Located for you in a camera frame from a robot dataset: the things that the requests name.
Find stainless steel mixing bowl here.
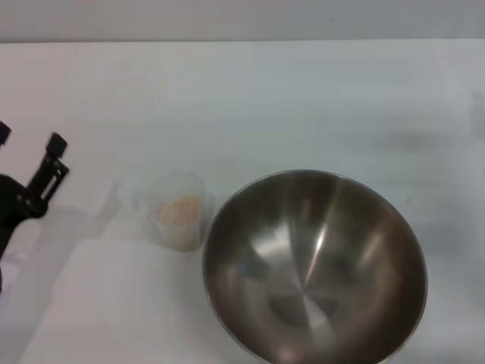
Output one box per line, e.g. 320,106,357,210
202,168,428,364

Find white rice grains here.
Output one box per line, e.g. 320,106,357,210
157,193,202,249

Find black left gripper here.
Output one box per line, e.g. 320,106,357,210
0,121,71,266

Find clear plastic measuring cup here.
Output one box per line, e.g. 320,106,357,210
145,171,217,252

